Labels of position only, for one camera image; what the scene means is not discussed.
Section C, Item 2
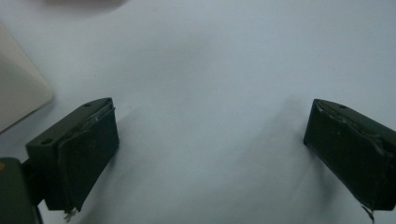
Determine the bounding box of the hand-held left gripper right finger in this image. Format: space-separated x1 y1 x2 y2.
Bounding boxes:
303 98 396 222

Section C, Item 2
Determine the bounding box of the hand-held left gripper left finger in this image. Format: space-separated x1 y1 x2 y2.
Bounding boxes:
25 97 120 222

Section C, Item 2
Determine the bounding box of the beige flat board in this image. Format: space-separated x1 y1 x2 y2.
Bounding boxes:
0 22 54 134

